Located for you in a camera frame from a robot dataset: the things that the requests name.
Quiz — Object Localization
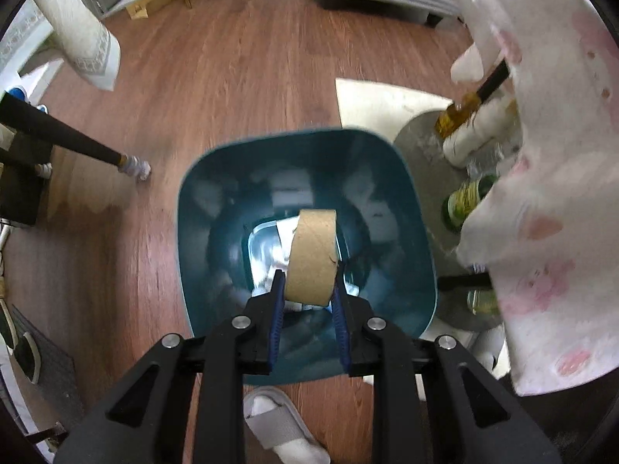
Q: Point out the dark floor mat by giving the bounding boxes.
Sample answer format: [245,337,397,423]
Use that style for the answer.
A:
[9,304,89,428]

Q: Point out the beige patterned table cloth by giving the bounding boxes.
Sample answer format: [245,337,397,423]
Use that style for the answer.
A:
[0,0,121,92]

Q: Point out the dark table leg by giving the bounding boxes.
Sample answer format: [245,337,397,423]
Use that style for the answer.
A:
[0,91,152,183]

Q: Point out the white paper scraps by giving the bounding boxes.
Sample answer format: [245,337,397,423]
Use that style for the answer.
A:
[249,220,296,295]

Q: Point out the black and gold table leg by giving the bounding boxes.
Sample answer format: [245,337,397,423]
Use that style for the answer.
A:
[433,60,511,139]

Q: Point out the grey round table base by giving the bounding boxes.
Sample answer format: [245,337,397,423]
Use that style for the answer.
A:
[393,109,508,333]

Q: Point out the white paper rolls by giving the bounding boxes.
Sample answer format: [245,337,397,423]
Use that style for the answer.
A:
[442,96,522,168]

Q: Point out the green bottle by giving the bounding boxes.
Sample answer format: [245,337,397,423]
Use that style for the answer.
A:
[442,174,500,239]

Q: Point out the teal trash bin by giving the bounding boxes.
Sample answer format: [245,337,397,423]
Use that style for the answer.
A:
[176,128,439,388]

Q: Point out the pink floral tablecloth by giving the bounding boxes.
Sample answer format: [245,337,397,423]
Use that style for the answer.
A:
[442,0,619,397]

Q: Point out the black slipper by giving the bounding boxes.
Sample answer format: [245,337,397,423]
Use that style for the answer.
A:
[0,295,43,386]

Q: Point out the brown cardboard tape roll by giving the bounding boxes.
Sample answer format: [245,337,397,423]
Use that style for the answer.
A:
[284,208,340,308]

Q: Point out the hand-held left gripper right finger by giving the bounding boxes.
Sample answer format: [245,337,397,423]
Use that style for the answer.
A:
[331,284,564,464]

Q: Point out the flat cardboard box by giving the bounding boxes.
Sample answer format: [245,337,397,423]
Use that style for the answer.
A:
[125,0,188,21]

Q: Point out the white slipper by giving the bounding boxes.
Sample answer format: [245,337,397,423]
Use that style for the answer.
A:
[243,388,332,464]

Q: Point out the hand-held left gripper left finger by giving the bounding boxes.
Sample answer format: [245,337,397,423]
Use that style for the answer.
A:
[53,270,287,464]

